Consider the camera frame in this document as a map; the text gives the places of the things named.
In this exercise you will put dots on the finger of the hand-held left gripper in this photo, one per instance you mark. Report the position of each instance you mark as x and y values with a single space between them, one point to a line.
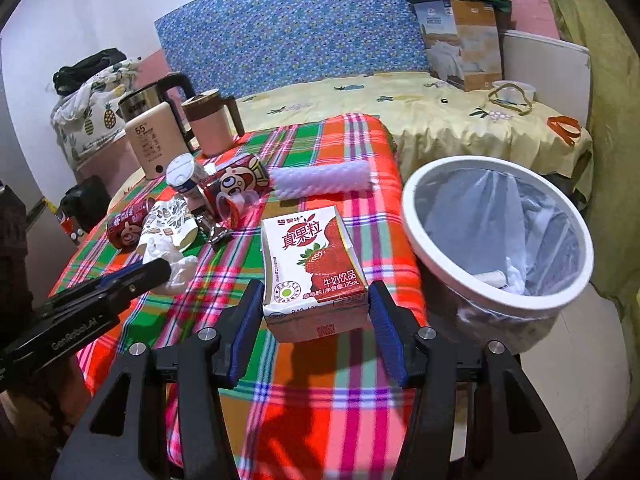
125 275
155 275

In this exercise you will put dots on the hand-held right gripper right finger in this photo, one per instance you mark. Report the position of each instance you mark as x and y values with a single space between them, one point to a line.
385 325

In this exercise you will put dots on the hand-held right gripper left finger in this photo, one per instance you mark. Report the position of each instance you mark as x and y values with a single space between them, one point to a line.
246 322

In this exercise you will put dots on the white plastic bag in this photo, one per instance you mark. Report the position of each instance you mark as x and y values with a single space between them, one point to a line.
172 272

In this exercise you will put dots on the small red cartoon can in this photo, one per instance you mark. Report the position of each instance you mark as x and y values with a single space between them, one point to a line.
127 224

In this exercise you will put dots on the white patterned wrapper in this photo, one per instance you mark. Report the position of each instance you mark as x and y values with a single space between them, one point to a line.
167 222

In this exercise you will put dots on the strawberry milk carton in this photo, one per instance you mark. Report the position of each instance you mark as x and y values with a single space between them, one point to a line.
310 260

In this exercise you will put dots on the white yogurt bottle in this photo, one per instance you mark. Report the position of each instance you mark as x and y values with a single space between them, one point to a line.
182 175

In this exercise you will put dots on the white round waste bin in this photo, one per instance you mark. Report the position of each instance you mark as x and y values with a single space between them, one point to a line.
505 310

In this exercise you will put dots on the large red cartoon can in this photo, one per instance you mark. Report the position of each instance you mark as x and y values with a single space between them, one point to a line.
231 180

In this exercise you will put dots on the metal clip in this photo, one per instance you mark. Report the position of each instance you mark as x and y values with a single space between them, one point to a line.
215 232

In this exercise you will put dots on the black appliance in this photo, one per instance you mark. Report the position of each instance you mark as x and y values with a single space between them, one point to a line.
85 205

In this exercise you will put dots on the plaid tablecloth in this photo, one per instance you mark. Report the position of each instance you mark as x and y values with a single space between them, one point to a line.
310 400

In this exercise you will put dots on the pink stand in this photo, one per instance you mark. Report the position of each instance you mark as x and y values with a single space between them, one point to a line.
117 165

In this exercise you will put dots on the white paper roll piece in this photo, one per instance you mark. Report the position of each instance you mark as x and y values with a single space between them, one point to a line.
491 279

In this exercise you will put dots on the crumpled white tissue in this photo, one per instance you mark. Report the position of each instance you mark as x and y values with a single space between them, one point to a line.
515 280

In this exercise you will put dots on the clear plastic bin liner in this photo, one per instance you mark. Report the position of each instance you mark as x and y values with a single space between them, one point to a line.
475 220

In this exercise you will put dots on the pineapple print bedding pile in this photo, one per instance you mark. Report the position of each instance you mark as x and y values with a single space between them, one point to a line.
95 115

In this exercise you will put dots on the white electric kettle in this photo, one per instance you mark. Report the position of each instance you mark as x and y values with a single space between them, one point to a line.
140 100

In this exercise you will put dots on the yellow pineapple bed sheet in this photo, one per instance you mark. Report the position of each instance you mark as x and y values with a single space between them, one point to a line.
450 130

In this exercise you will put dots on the black bag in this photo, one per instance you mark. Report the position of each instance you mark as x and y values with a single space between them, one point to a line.
90 67

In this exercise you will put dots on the white bowl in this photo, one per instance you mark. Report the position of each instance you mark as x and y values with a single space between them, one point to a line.
515 92

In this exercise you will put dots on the blue floral headboard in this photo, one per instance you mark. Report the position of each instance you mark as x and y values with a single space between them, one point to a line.
300 35

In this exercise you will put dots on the printed cardboard box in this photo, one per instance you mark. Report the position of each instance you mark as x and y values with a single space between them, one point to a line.
462 45

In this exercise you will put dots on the white bed board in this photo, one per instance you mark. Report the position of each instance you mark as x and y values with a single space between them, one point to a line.
545 65

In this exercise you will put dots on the green curtain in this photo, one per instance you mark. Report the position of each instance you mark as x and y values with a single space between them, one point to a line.
605 110

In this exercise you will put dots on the dark green bag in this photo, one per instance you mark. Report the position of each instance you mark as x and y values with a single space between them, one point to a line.
500 7

